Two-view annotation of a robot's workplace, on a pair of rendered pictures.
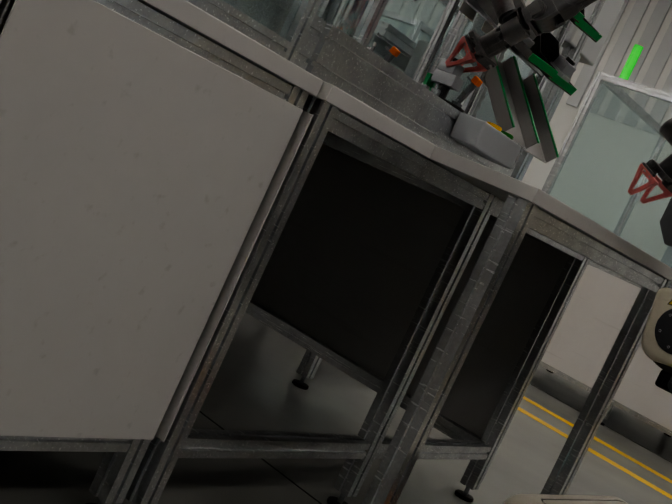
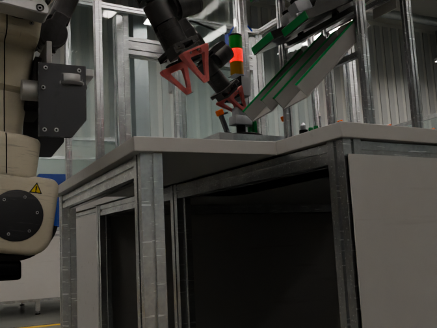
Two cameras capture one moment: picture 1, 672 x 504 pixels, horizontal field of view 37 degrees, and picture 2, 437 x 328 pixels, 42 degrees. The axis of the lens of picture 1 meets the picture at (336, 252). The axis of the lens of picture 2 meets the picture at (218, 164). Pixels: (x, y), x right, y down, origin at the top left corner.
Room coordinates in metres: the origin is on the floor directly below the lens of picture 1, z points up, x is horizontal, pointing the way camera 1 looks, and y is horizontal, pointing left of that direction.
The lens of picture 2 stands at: (3.24, -1.71, 0.64)
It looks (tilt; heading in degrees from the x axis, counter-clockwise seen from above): 8 degrees up; 117
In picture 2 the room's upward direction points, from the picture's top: 3 degrees counter-clockwise
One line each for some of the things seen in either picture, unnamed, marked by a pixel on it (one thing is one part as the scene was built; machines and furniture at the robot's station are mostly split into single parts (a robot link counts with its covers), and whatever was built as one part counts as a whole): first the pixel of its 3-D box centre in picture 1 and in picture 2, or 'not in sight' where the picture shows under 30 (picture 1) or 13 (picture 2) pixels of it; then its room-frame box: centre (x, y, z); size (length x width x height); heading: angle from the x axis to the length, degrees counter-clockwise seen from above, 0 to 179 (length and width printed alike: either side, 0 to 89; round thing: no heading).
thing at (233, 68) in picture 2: not in sight; (237, 69); (2.41, 0.13, 1.29); 0.05 x 0.05 x 0.05
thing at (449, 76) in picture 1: (447, 71); (242, 115); (2.51, -0.06, 1.06); 0.08 x 0.04 x 0.07; 56
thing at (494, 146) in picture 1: (486, 141); not in sight; (2.32, -0.20, 0.93); 0.21 x 0.07 x 0.06; 147
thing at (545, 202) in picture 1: (494, 190); (204, 176); (2.48, -0.29, 0.84); 0.90 x 0.70 x 0.03; 143
